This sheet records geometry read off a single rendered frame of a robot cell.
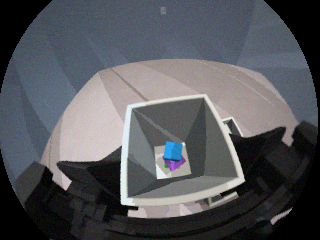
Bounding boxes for purple block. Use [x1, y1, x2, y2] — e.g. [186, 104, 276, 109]
[161, 156, 185, 172]

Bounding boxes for small blue block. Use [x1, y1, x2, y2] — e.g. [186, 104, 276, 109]
[163, 141, 183, 161]

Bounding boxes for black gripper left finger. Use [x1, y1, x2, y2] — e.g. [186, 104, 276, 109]
[56, 145, 123, 203]

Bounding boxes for grey square cup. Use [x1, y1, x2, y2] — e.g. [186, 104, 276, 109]
[120, 93, 245, 207]

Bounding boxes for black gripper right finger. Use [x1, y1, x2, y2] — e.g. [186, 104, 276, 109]
[220, 127, 285, 197]

